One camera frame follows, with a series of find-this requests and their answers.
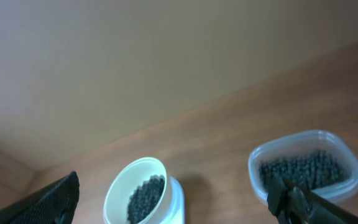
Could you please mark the black beans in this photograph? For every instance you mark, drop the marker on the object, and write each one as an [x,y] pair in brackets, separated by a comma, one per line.
[314,171]

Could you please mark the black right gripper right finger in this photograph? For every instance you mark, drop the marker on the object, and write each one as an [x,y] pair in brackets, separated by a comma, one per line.
[292,204]

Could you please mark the white digital kitchen scale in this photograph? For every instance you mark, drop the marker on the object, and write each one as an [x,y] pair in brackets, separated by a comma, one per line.
[176,211]

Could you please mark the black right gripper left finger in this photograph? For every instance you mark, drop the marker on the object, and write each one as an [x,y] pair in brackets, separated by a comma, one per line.
[54,204]

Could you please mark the clear plastic container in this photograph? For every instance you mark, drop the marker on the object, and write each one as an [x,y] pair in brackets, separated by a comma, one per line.
[302,144]

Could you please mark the white bowl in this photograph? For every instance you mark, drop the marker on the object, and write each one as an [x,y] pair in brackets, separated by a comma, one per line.
[132,176]

